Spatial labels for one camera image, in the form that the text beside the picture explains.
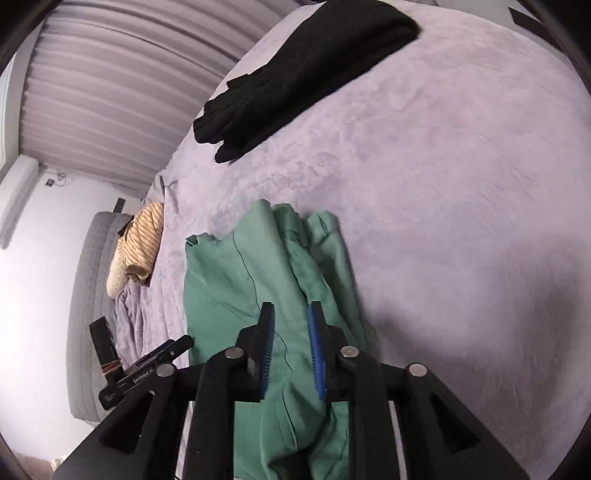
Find lilac plush bed blanket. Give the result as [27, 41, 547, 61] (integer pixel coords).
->
[113, 1, 590, 479]

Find green trousers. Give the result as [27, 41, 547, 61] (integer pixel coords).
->
[183, 200, 368, 479]

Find orange striped folded garment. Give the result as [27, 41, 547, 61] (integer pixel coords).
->
[106, 202, 164, 299]

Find lilac pleated curtain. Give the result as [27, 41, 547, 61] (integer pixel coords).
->
[20, 0, 297, 196]

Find black folded garment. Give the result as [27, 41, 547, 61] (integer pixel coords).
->
[193, 1, 420, 164]

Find grey quilted headboard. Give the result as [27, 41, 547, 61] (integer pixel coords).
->
[66, 212, 131, 425]

